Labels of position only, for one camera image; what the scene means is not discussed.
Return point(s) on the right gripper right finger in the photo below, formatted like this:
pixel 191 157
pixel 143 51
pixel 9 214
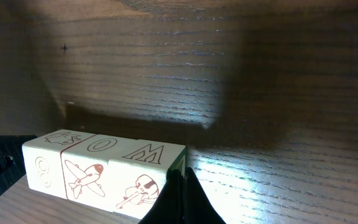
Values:
pixel 197 208

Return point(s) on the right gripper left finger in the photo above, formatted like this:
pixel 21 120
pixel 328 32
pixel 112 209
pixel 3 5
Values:
pixel 168 208

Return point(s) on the white block green Z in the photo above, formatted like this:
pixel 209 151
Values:
pixel 43 163

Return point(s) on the white block letter M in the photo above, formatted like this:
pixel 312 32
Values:
pixel 139 173

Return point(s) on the white block soccer ball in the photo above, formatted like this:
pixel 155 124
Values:
pixel 87 176

